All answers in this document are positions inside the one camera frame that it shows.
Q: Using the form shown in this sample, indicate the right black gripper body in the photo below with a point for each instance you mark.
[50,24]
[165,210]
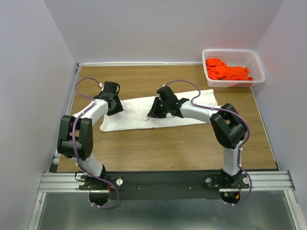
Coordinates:
[166,107]

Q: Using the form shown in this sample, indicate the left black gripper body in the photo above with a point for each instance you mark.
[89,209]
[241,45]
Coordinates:
[118,106]

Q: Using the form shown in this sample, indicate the aluminium frame rail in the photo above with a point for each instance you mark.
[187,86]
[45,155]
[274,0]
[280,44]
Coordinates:
[60,205]

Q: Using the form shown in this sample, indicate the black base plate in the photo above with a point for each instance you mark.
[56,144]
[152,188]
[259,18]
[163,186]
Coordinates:
[122,186]

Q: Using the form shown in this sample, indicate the white t shirt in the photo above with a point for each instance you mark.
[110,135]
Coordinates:
[143,113]

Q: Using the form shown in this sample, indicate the orange t shirt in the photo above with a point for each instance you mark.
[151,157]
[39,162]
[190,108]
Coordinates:
[218,70]

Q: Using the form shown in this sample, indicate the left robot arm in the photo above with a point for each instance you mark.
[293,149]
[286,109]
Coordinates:
[76,139]

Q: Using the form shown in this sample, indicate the white plastic basket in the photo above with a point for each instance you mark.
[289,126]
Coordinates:
[235,57]

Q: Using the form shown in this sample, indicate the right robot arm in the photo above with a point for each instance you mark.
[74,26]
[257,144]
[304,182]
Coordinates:
[230,129]

